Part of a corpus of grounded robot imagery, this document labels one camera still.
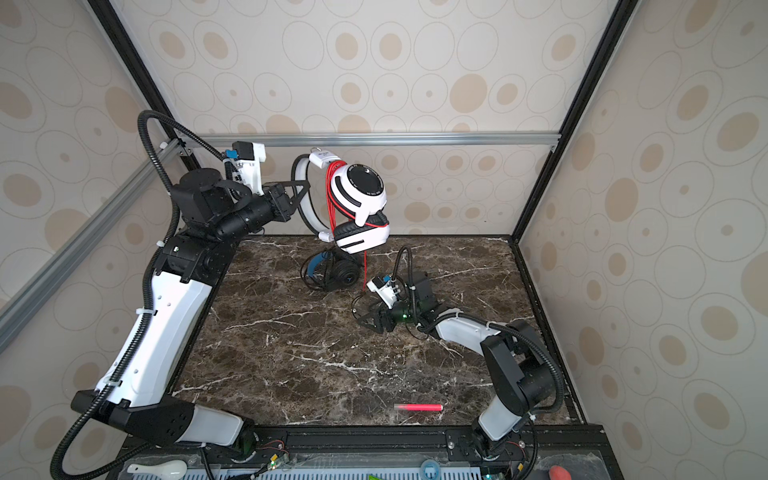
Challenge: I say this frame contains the horizontal aluminium rail back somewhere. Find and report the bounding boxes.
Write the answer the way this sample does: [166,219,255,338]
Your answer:
[202,131,560,147]

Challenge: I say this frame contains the white red headphones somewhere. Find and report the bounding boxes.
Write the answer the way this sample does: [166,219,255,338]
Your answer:
[291,150,390,254]

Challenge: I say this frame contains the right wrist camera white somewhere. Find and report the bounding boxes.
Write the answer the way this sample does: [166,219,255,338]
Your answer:
[366,275,406,309]

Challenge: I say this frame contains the aluminium rail left wall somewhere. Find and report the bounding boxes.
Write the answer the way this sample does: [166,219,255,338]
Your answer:
[1,152,170,348]

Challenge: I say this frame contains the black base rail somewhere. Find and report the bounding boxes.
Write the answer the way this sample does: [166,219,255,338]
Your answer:
[110,425,623,479]

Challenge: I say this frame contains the black frame post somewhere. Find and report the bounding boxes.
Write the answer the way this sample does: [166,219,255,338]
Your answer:
[86,0,202,172]
[509,0,639,246]

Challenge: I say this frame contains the white spoon-shaped tool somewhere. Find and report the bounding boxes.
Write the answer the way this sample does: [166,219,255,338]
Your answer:
[127,460,188,480]

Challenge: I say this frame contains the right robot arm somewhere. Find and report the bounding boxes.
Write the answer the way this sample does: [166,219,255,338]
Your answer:
[352,246,565,458]

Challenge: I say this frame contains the red round object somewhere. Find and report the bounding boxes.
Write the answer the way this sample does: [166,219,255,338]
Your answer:
[548,465,572,480]

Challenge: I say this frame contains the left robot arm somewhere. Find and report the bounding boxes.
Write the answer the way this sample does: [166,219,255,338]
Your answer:
[50,110,309,479]

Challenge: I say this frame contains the blue round cap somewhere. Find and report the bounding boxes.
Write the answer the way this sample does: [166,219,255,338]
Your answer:
[419,459,441,480]

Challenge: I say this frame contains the pink marker pen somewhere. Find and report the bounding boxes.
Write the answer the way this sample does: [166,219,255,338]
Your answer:
[393,403,444,412]

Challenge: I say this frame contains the black frame post left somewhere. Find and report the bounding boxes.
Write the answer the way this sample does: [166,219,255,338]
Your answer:
[86,0,202,172]

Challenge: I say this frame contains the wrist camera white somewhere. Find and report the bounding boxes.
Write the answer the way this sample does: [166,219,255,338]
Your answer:
[223,141,266,195]
[366,275,406,309]

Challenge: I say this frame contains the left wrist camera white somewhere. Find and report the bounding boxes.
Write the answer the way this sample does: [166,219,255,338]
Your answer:
[223,141,266,195]

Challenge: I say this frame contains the black frame post right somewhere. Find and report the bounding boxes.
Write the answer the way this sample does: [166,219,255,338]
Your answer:
[509,0,639,246]

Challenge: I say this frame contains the black blue headphones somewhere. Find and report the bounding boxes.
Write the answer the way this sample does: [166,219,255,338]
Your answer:
[300,247,363,292]

